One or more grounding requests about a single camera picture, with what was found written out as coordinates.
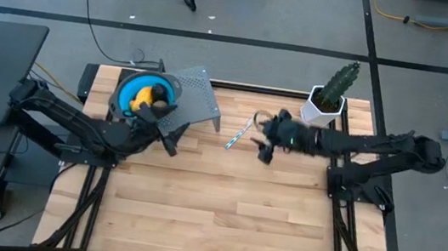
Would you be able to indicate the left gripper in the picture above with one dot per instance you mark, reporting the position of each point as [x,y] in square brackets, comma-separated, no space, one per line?
[152,129]

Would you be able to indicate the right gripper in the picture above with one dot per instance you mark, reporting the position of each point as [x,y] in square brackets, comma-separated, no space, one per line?
[295,136]

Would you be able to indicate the yellow mango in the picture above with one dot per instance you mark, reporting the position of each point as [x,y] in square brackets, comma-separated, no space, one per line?
[144,96]

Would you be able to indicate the blue collapsible colander bowl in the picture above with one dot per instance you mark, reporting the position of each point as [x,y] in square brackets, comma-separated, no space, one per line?
[126,88]

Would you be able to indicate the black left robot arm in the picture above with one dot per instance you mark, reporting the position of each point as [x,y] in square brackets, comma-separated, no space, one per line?
[78,122]

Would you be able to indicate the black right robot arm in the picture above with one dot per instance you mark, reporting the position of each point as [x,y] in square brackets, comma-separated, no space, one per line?
[375,146]

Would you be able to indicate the grey perforated metal shelf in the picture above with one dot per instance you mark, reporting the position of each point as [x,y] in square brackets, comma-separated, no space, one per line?
[199,97]

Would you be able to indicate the white hexagonal plant pot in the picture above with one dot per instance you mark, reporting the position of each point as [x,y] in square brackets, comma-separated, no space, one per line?
[315,115]

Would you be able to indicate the green cactus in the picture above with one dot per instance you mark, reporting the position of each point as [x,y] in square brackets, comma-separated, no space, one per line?
[340,82]

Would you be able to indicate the black aluminium table frame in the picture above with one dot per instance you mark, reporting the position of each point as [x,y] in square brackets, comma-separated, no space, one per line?
[262,89]

